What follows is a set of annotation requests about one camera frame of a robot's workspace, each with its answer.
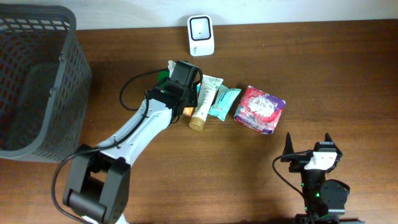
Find teal wet wipes pack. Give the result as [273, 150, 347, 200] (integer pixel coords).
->
[208, 85, 241, 121]

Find white bamboo print tube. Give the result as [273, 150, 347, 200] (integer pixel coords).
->
[189, 75, 223, 131]

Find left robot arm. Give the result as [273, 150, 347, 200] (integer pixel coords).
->
[59, 60, 203, 223]

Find white barcode scanner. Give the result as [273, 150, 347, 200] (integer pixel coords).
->
[187, 15, 215, 57]

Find green lid jar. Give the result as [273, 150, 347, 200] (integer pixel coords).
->
[157, 70, 170, 88]

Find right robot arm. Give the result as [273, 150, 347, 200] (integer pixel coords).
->
[277, 133, 350, 223]

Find red purple pad package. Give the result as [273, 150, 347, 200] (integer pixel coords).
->
[234, 85, 286, 134]

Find orange Kleenex tissue pack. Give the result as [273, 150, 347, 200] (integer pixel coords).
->
[183, 107, 195, 117]

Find grey plastic mesh basket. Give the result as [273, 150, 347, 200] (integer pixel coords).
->
[1, 4, 92, 163]

